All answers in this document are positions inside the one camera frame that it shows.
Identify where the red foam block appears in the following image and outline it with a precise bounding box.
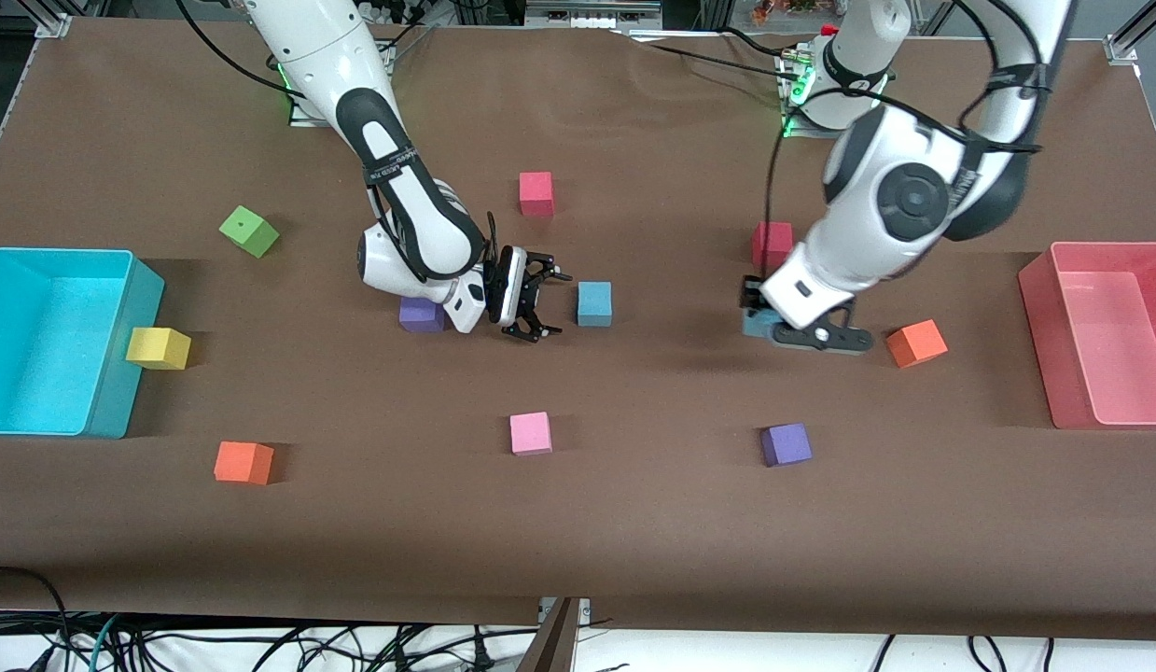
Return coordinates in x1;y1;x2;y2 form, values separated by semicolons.
519;171;555;217
751;221;795;272

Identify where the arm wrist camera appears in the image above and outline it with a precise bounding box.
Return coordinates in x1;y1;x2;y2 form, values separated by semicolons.
772;320;874;357
496;245;530;326

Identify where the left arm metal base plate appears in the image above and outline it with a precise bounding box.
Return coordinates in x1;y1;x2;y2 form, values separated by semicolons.
781;47;882;141

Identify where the cyan plastic bin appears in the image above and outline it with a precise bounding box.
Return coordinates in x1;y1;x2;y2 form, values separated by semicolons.
0;247;166;440

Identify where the green foam block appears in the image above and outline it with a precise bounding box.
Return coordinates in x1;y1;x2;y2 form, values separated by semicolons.
219;205;282;259

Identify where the purple foam block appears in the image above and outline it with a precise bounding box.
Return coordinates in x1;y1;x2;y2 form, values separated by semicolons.
398;297;448;334
760;423;814;468

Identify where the silver aluminium frame rail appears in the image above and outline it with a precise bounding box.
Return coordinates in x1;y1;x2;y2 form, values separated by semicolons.
526;0;662;29

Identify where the black base power cable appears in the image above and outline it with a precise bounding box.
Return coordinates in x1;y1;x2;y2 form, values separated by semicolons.
354;5;440;68
624;26;793;74

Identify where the orange foam block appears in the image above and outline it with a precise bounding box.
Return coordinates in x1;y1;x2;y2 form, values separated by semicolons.
214;441;275;486
885;319;949;370

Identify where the brown paper table cover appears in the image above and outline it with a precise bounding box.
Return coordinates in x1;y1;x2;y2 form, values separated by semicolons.
0;17;1156;643

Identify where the aluminium table edge rail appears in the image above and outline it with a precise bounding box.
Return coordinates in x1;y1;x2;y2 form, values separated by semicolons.
0;39;42;178

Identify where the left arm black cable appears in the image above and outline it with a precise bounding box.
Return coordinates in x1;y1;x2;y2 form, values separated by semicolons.
767;0;1045;281

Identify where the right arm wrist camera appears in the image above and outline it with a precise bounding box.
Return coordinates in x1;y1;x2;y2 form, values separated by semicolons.
496;245;530;326

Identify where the pink plastic bin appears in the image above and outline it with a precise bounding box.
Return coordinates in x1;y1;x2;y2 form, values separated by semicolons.
1018;241;1156;430

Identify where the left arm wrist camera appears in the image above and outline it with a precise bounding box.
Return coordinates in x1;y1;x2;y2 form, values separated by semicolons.
772;320;874;357

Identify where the teal floor cable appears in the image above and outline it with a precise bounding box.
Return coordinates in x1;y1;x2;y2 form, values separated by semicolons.
86;611;123;672

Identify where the yellow foam block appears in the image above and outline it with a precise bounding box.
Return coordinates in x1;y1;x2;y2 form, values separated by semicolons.
125;327;192;371

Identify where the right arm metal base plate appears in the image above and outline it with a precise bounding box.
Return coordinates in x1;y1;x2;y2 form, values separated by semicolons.
288;42;392;130

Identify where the pink foam block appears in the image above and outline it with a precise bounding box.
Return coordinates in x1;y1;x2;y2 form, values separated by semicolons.
509;412;553;456

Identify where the dark camera support post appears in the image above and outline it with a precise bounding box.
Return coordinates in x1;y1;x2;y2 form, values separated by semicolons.
517;597;580;672

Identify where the grey metal bracket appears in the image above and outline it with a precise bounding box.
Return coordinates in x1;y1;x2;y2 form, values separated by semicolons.
537;597;592;628

